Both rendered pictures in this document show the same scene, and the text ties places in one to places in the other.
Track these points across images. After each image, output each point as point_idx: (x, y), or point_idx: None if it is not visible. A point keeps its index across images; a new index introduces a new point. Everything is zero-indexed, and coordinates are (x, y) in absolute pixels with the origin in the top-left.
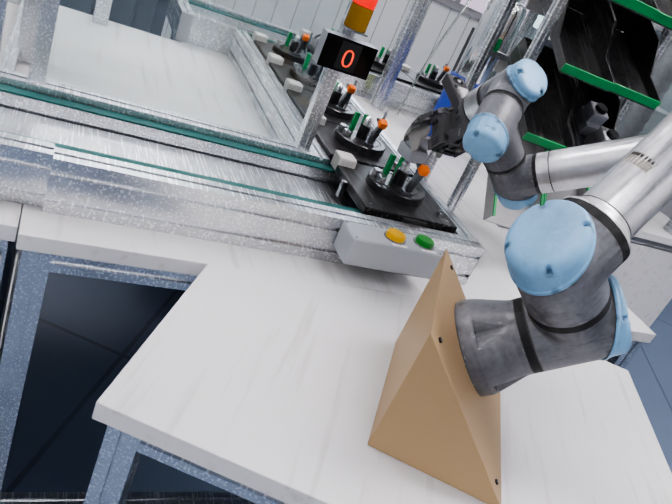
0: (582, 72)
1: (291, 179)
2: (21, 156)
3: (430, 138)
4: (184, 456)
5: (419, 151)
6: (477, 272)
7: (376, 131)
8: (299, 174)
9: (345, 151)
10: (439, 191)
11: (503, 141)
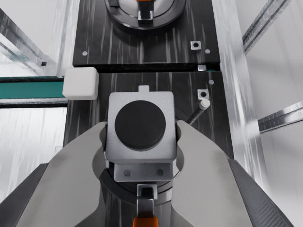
0: None
1: (21, 121)
2: None
3: (179, 138)
4: None
5: (138, 179)
6: (286, 213)
7: (140, 3)
8: (39, 103)
9: (107, 42)
10: (295, 8)
11: None
